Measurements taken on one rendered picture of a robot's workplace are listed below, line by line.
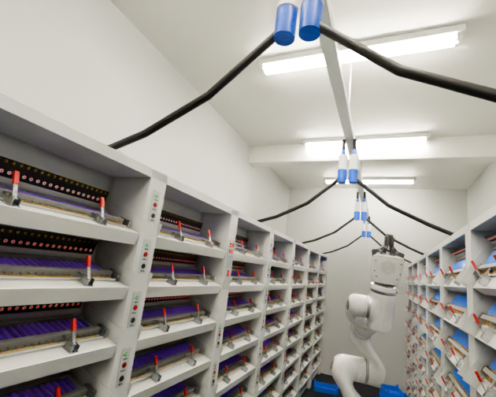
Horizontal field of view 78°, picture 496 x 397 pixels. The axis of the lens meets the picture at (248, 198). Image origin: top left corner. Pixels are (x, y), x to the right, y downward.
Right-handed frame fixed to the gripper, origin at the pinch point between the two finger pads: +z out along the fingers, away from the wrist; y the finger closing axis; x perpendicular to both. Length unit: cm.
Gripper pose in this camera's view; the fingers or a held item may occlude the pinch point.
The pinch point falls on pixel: (389, 239)
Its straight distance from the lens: 118.9
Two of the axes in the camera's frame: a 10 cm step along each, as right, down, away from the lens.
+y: -9.7, -1.2, 2.0
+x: 2.0, 0.3, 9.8
